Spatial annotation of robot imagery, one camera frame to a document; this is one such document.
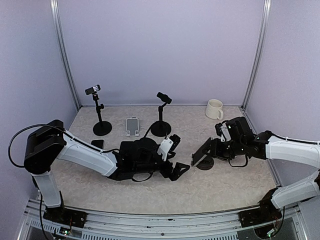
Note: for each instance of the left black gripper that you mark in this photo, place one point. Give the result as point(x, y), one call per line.
point(175, 174)

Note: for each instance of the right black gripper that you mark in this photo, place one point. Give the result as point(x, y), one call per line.
point(216, 149)

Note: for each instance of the cream ceramic mug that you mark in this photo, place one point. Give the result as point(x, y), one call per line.
point(214, 109)

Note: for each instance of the black smartphone white back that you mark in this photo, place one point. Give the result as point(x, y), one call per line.
point(99, 143)

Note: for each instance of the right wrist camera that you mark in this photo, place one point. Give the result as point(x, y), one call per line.
point(222, 131)

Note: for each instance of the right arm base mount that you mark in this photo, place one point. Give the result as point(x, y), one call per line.
point(258, 216)

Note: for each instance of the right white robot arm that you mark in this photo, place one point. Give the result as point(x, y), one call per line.
point(297, 151)

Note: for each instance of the front aluminium rail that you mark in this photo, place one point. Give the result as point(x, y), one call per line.
point(102, 225)

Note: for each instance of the aluminium frame post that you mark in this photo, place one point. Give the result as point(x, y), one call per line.
point(267, 5)
point(54, 5)

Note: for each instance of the left aluminium frame post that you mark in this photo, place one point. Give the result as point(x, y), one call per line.
point(54, 5)

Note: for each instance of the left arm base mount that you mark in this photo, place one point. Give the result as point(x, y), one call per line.
point(68, 217)

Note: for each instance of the small black disc phone stand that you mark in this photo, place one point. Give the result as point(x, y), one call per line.
point(206, 164)

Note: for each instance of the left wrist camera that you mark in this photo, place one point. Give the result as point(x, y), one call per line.
point(164, 148)

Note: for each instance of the black round-base phone stand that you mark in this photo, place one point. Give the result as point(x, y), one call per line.
point(103, 127)

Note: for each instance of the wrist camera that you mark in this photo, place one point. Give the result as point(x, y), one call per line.
point(164, 148)
point(222, 131)

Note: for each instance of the right aluminium frame post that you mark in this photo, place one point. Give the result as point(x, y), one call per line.
point(267, 5)

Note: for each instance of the white folding phone stand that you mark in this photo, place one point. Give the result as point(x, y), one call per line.
point(132, 127)

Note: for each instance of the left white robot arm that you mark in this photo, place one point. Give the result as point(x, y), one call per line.
point(52, 142)

